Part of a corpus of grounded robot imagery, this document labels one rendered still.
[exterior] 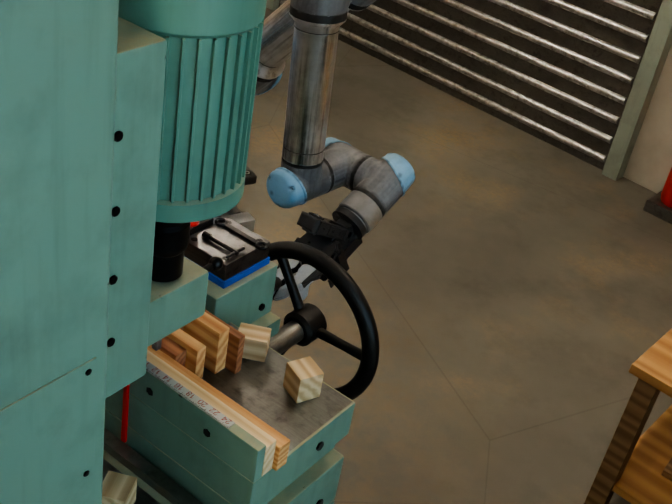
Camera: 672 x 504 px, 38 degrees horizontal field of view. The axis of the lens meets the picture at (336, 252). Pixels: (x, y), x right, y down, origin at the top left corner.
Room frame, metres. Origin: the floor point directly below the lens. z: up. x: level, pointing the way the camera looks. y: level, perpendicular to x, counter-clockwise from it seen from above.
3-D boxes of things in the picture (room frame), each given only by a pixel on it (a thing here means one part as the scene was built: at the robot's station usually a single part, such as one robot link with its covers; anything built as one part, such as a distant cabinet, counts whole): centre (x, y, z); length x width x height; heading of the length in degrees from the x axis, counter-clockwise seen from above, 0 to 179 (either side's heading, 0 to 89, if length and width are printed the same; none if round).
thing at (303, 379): (0.99, 0.01, 0.92); 0.04 x 0.04 x 0.04; 37
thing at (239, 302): (1.17, 0.18, 0.91); 0.15 x 0.14 x 0.09; 58
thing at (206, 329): (1.04, 0.20, 0.94); 0.18 x 0.02 x 0.07; 58
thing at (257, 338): (1.05, 0.09, 0.92); 0.04 x 0.03 x 0.04; 89
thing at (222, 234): (1.17, 0.18, 0.99); 0.13 x 0.11 x 0.06; 58
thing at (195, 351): (1.02, 0.23, 0.93); 0.20 x 0.02 x 0.06; 58
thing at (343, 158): (1.63, 0.03, 0.91); 0.11 x 0.11 x 0.08; 54
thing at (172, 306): (0.95, 0.22, 1.03); 0.14 x 0.07 x 0.09; 148
